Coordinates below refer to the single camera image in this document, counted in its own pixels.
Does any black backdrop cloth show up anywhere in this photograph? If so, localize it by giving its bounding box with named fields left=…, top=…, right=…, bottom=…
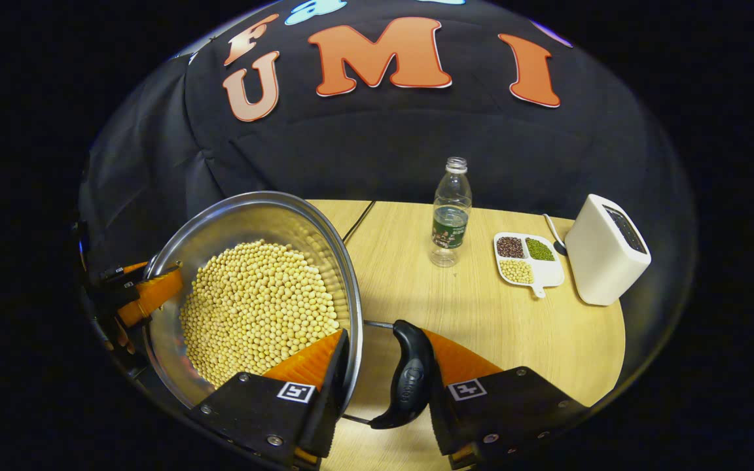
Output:
left=79, top=0, right=698, bottom=367

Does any pile of soybeans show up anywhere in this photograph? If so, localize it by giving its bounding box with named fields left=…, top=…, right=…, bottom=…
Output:
left=179, top=239, right=340, bottom=388

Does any white divided bean dish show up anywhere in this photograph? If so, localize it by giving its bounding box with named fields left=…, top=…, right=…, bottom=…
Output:
left=494, top=232, right=566, bottom=299

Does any clear plastic water bottle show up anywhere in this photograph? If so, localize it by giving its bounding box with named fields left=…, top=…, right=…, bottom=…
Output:
left=429, top=157, right=473, bottom=268

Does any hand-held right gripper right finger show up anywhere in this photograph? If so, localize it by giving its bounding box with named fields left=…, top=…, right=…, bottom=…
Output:
left=423, top=329, right=591, bottom=469

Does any black power cable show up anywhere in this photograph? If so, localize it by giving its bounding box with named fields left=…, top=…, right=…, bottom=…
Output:
left=343, top=201, right=376, bottom=244

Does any white toaster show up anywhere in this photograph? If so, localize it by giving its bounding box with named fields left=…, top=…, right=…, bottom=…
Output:
left=564, top=194, right=653, bottom=307

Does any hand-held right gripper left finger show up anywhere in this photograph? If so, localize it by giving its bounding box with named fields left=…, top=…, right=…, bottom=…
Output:
left=187, top=329, right=351, bottom=469

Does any steel pot with black handles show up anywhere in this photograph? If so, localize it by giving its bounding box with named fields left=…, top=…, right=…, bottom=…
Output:
left=143, top=191, right=438, bottom=430

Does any toaster cable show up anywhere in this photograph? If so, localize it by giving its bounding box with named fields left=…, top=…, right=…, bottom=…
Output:
left=543, top=213, right=569, bottom=256

